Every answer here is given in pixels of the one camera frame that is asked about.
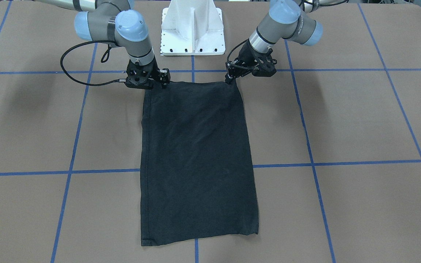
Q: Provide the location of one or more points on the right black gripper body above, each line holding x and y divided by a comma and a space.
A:
164, 77

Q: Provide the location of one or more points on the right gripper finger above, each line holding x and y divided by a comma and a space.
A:
165, 83

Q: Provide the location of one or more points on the black graphic t-shirt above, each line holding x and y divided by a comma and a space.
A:
196, 171

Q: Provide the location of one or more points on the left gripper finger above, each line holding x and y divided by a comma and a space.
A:
229, 79

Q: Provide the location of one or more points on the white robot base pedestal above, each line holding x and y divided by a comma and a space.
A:
192, 28

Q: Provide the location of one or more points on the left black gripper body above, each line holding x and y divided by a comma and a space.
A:
246, 54

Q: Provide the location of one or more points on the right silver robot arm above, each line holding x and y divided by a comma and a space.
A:
117, 24

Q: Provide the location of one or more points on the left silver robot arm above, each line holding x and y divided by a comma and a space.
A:
337, 35

